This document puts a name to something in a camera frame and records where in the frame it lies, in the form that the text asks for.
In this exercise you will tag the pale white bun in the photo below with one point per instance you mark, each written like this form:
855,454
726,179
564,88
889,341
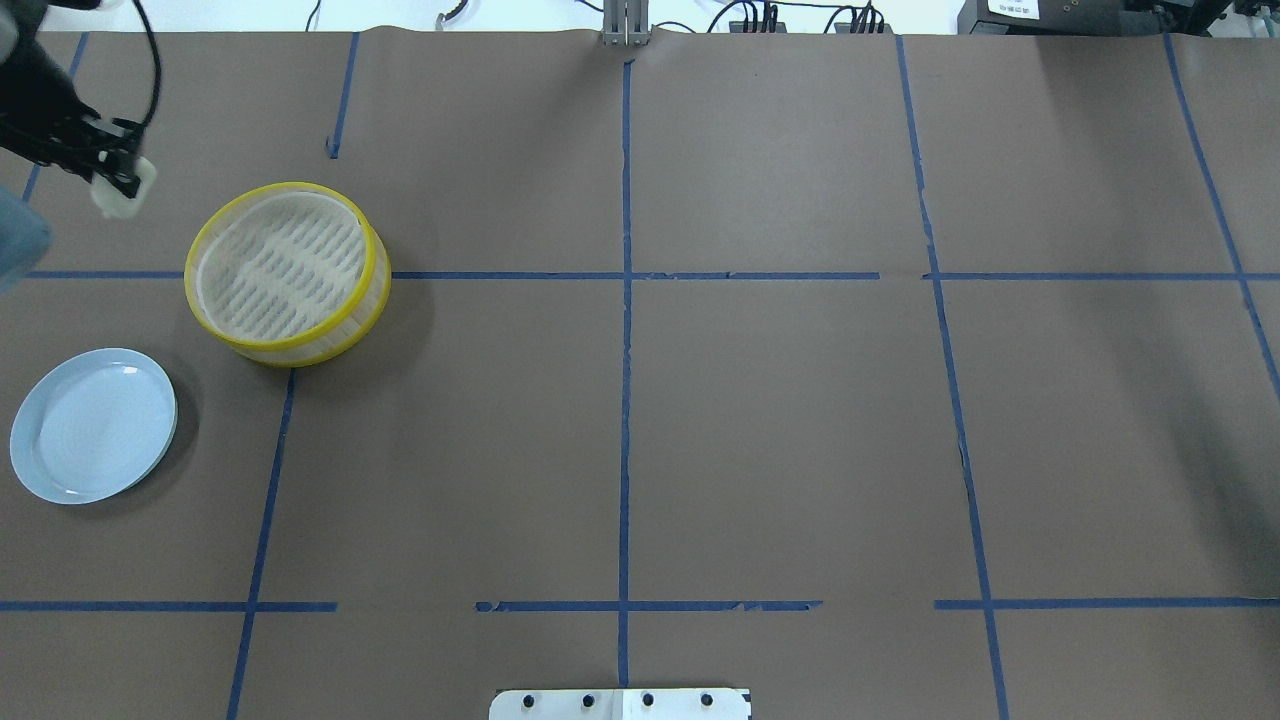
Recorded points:
115,203

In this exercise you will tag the near orange black connector block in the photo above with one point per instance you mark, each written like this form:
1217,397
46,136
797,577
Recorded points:
758,18

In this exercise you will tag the far orange black connector block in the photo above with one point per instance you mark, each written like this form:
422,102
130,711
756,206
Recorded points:
864,19

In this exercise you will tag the brown paper table cover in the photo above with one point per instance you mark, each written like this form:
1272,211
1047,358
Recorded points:
902,377

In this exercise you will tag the white camera mast base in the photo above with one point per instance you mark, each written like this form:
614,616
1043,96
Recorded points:
623,703

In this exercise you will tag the light blue plate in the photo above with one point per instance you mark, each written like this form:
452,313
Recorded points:
94,426

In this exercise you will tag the orange black connector block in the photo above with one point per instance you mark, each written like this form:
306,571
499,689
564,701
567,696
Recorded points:
758,18
864,19

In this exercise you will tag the black computer box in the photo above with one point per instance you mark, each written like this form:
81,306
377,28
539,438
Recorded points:
1088,18

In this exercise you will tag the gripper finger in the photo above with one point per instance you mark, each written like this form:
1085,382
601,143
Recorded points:
124,186
117,161

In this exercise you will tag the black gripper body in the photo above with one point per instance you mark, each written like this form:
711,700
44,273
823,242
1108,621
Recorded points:
42,92

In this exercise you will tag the aluminium frame post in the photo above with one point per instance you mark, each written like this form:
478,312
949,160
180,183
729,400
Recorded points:
625,23

